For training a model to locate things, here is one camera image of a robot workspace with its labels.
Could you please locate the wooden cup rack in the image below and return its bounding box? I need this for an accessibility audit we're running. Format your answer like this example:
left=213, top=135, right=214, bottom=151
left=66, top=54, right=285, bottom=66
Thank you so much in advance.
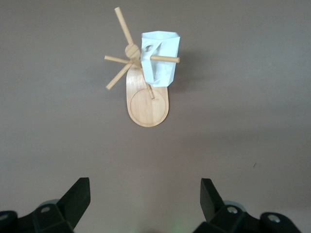
left=104, top=6, right=181, bottom=128

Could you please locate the white faceted cup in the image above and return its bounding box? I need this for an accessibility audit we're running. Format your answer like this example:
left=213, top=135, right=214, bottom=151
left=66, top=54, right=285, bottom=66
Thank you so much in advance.
left=140, top=31, right=181, bottom=88

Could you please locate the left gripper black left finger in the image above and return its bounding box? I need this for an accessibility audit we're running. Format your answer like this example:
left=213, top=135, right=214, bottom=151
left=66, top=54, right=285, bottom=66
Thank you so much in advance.
left=0, top=177, right=91, bottom=233

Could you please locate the brown table cover sheet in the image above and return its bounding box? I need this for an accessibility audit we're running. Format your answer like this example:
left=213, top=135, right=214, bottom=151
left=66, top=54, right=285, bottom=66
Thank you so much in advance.
left=0, top=0, right=311, bottom=233

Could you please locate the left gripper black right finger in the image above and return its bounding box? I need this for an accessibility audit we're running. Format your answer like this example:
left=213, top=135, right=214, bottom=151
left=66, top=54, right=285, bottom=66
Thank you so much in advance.
left=194, top=178, right=301, bottom=233

